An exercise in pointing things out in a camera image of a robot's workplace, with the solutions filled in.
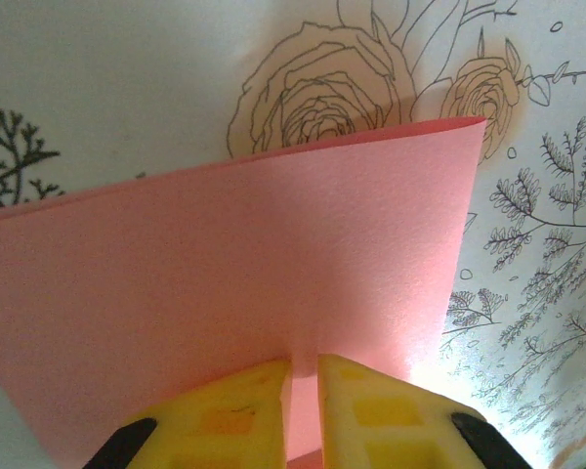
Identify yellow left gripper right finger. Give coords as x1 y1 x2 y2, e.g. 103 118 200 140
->
316 354 533 469

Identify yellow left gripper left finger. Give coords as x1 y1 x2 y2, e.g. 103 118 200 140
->
85 359 294 469

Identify pink cloth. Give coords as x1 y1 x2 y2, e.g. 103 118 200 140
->
0 116 487 469

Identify floral patterned table cover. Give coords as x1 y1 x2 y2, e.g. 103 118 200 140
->
0 0 586 469

